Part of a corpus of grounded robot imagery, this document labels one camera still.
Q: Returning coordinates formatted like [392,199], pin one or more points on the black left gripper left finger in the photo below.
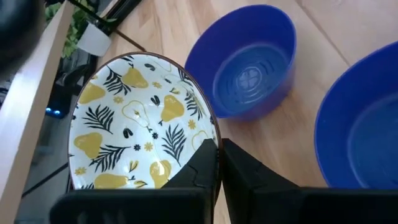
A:
[155,205]

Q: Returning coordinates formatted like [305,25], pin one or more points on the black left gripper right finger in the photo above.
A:
[280,205]

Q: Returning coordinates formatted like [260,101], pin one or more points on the pear print ceramic bowl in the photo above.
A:
[140,118]

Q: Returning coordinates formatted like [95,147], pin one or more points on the blue plastic bowl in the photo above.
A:
[367,140]
[248,77]

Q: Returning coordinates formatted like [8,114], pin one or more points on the green plant in white pot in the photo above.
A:
[93,42]

